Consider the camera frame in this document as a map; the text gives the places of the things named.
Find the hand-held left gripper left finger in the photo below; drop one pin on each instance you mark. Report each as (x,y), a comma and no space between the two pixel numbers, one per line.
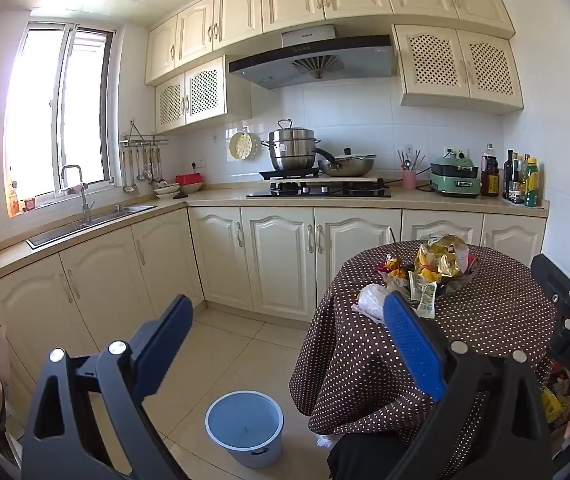
(162,340)

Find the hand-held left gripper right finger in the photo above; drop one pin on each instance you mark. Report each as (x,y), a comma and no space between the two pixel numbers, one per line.
(412,345)

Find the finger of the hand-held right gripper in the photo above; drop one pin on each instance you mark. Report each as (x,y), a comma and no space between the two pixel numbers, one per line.
(555,280)

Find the green white printed sachet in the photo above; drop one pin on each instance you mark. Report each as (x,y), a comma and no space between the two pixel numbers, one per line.
(426,296)

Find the white plastic bag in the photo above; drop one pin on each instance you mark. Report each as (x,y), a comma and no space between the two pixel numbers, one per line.
(371,300)

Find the blue plastic bucket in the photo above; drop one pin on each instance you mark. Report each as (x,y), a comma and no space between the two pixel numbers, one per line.
(245,425)

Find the pile of colourful packets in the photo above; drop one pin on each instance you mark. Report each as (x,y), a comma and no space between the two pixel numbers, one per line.
(555,400)

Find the brown polka dot tablecloth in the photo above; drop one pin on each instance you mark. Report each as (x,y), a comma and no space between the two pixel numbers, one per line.
(490,310)

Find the orange candy wrappers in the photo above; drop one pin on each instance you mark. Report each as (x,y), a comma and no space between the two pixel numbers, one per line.
(395,267)

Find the green yellow oil bottle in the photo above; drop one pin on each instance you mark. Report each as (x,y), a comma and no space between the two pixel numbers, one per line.
(532,187)

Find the gold snack bag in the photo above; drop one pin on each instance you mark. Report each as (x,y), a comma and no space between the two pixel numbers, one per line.
(442,255)

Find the dark glass bottle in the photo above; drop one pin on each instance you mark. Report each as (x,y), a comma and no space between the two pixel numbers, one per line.
(509,177)
(518,180)

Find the dark thin skewer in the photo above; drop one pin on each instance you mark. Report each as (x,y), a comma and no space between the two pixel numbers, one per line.
(394,242)

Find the large dark sauce bottle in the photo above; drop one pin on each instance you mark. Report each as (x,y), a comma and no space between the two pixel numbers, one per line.
(489,175)

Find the stainless steel sink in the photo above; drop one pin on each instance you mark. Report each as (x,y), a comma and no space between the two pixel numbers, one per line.
(90,222)

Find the cream base cabinets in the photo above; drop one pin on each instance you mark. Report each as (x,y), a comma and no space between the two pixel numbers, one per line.
(275,255)

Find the green electric cooker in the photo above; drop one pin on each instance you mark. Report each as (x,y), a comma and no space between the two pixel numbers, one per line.
(456,177)

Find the stack of bowls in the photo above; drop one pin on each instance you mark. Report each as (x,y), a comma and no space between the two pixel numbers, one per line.
(166,191)

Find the chrome faucet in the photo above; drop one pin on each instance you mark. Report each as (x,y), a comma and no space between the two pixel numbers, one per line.
(84,200)

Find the red box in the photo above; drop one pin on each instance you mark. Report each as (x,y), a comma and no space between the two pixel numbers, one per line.
(188,179)

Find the pink utensil holder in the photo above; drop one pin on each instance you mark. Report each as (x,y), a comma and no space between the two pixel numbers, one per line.
(409,180)

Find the hanging kitchen utensils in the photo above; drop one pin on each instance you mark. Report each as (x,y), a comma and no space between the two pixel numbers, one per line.
(140,170)

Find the black gas stove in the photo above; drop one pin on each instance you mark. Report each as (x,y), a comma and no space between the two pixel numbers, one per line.
(315,191)

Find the steel wok with lid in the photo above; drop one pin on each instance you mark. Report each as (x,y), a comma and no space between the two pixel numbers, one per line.
(352,164)

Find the metal utensil rack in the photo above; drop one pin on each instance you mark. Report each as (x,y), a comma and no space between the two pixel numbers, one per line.
(142,139)

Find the orange bottle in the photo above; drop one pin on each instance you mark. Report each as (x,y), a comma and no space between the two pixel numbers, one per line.
(13,200)

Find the cream round steamer plate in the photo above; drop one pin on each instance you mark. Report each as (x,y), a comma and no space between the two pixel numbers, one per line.
(241,146)

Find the cream lattice door cabinet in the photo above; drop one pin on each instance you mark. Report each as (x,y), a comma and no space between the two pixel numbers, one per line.
(460,67)
(200,95)

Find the stainless steel steamer pot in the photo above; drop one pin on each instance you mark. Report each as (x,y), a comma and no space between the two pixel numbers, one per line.
(292,150)

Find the sliding window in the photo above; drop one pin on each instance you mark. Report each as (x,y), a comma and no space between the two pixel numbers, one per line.
(45,110)

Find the grey range hood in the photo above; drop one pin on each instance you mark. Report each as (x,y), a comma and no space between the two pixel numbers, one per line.
(315,60)

